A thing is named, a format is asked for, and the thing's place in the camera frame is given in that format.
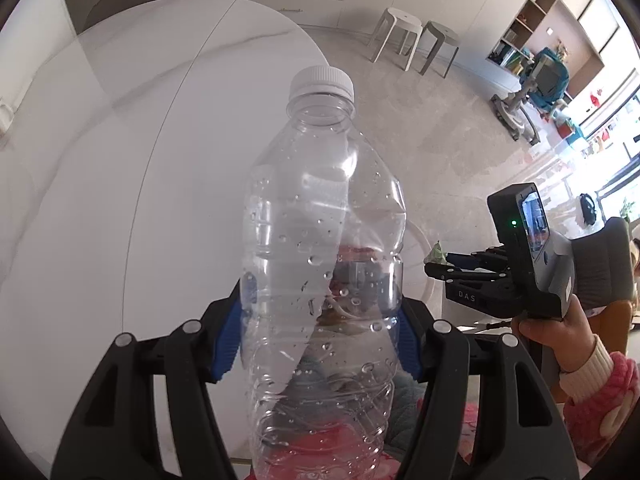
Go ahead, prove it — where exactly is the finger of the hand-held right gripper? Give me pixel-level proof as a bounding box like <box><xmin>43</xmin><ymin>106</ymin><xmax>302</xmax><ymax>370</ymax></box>
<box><xmin>424</xmin><ymin>262</ymin><xmax>511</xmax><ymax>286</ymax></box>
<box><xmin>445</xmin><ymin>245</ymin><xmax>509</xmax><ymax>271</ymax></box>

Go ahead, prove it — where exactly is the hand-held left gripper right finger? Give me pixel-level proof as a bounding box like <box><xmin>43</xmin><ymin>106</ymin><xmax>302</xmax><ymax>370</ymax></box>
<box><xmin>397</xmin><ymin>297</ymin><xmax>581</xmax><ymax>480</ymax></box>

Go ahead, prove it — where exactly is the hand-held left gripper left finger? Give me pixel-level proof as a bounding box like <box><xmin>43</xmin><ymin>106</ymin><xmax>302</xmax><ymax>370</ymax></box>
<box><xmin>50</xmin><ymin>280</ymin><xmax>242</xmax><ymax>480</ymax></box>

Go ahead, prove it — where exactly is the clear plastic bottle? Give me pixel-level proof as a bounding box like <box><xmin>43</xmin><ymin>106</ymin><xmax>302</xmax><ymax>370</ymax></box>
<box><xmin>239</xmin><ymin>66</ymin><xmax>407</xmax><ymax>480</ymax></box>

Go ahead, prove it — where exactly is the person's right hand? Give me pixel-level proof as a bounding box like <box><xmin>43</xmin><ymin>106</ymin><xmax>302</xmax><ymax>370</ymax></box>
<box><xmin>517</xmin><ymin>295</ymin><xmax>598</xmax><ymax>361</ymax></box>

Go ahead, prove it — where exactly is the grey plastic stool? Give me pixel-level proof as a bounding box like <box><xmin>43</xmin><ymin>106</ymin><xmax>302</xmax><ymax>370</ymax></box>
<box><xmin>414</xmin><ymin>21</ymin><xmax>460</xmax><ymax>78</ymax></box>

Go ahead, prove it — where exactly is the white plastic stool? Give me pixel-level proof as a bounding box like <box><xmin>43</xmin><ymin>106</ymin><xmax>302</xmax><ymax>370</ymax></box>
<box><xmin>369</xmin><ymin>7</ymin><xmax>423</xmax><ymax>72</ymax></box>

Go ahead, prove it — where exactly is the wooden wall shelf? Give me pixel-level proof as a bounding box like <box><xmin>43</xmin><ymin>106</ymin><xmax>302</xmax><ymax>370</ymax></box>
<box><xmin>485</xmin><ymin>0</ymin><xmax>616</xmax><ymax>96</ymax></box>

